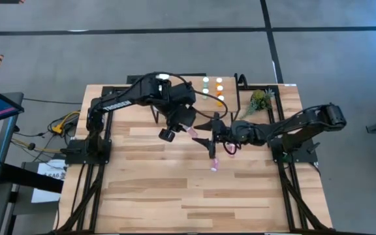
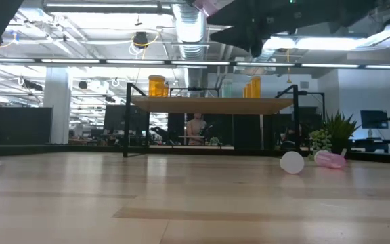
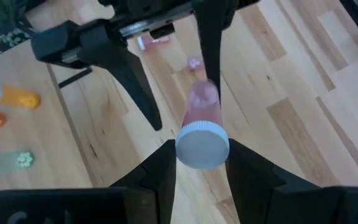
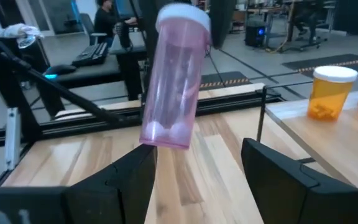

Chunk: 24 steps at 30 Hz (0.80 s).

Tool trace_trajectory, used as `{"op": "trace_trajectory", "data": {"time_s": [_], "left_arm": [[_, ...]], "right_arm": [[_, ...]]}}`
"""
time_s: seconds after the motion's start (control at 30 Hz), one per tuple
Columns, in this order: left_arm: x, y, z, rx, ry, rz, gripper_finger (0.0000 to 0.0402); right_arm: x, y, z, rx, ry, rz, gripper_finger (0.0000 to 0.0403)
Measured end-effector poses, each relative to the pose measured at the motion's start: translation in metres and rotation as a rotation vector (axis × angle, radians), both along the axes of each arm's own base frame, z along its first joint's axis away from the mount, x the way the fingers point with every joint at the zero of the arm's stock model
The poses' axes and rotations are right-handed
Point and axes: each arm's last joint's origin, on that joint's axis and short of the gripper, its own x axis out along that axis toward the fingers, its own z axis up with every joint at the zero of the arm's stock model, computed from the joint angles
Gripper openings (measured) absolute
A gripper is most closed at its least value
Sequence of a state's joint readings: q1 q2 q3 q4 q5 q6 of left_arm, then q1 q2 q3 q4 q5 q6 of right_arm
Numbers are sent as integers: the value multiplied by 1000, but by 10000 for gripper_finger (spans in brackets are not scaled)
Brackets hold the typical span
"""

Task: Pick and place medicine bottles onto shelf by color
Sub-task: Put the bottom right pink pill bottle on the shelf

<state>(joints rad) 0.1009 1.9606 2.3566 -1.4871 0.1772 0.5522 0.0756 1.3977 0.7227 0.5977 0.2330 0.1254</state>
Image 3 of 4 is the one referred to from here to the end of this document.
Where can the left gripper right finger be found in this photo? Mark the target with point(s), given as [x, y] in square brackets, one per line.
[253, 193]

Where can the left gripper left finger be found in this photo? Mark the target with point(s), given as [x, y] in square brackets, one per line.
[154, 193]

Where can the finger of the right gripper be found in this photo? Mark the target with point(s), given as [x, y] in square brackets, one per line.
[129, 81]
[211, 40]

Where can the pink medicine bottle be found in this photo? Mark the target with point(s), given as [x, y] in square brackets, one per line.
[194, 63]
[202, 146]
[154, 42]

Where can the green medicine bottle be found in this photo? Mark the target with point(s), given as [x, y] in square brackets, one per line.
[11, 161]

